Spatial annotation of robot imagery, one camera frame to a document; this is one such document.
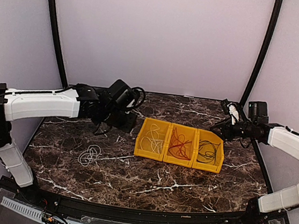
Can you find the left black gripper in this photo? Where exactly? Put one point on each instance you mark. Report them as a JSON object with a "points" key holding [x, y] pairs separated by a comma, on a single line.
{"points": [[129, 125]]}

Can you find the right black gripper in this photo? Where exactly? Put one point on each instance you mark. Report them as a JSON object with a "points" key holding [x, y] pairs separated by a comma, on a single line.
{"points": [[226, 128]]}

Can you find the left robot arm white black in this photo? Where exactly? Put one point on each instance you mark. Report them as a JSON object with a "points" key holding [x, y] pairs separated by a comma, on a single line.
{"points": [[101, 106]]}

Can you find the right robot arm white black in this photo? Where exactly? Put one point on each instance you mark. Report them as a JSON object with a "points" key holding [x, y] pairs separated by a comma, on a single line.
{"points": [[258, 128]]}

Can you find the yellow bin right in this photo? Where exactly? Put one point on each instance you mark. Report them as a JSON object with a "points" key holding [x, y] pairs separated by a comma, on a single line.
{"points": [[210, 152]]}

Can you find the yellow bin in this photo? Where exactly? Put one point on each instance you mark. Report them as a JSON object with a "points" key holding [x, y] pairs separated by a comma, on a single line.
{"points": [[210, 152], [152, 139], [182, 146]]}

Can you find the yellow bin left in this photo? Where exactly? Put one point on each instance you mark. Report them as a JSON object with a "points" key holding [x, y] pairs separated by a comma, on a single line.
{"points": [[152, 139]]}

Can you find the yellow bin middle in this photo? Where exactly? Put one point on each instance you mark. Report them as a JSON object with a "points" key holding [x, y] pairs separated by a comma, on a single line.
{"points": [[182, 146]]}

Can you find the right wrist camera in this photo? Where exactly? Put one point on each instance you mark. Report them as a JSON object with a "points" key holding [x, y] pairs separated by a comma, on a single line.
{"points": [[231, 109]]}

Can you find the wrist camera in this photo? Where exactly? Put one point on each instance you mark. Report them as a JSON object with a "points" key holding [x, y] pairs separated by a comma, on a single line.
{"points": [[231, 109], [125, 97]]}

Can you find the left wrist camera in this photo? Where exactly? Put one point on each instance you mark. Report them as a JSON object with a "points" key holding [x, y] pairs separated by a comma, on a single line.
{"points": [[125, 97]]}

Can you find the black front rail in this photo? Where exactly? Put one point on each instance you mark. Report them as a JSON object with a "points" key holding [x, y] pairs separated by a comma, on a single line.
{"points": [[75, 208]]}

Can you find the right black frame post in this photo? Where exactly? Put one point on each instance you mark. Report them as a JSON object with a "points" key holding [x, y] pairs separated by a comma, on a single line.
{"points": [[263, 52]]}

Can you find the black frame post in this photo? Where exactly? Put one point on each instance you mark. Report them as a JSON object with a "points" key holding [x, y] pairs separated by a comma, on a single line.
{"points": [[263, 52], [56, 42]]}

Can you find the left black frame post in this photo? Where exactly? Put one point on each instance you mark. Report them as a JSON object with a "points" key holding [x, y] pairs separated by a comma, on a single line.
{"points": [[56, 42]]}

